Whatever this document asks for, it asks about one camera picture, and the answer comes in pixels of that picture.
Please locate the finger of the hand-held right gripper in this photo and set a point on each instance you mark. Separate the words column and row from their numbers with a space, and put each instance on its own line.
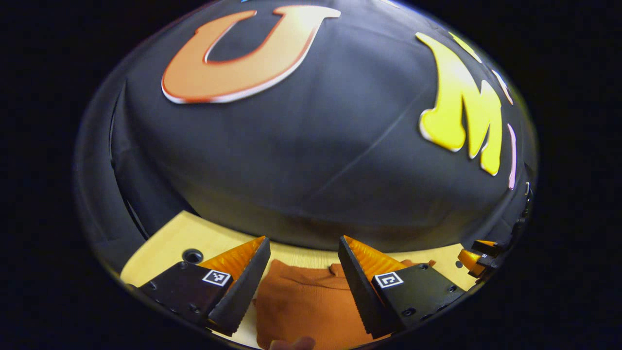
column 488, row 247
column 471, row 260

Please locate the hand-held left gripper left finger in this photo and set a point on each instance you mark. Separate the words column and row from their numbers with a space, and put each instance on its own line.
column 243, row 296

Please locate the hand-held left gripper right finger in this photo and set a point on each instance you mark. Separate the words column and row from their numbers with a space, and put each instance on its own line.
column 359, row 296

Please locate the rust orange button shirt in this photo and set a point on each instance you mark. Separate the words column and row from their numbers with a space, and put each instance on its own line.
column 301, row 311

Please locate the black backdrop cloth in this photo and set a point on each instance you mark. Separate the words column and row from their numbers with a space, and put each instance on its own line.
column 291, row 184

